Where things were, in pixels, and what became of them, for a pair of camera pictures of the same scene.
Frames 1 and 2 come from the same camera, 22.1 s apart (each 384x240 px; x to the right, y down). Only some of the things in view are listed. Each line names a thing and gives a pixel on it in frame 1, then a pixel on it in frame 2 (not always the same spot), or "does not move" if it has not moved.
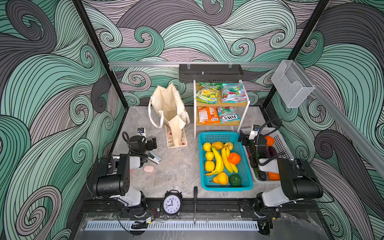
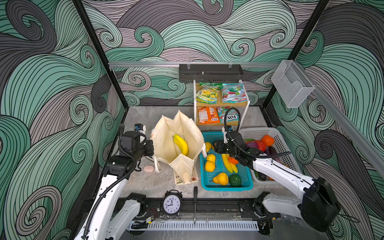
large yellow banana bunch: x=219 y=165 → x=182 y=143
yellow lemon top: x=207 y=146 does not move
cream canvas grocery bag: x=165 y=106 → x=165 y=149
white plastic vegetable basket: x=276 y=148 does not move
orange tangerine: x=234 y=158 does not move
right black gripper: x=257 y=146 → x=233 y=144
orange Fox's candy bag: x=207 y=115 does not move
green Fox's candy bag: x=228 y=114 does not move
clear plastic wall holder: x=292 y=83 does not move
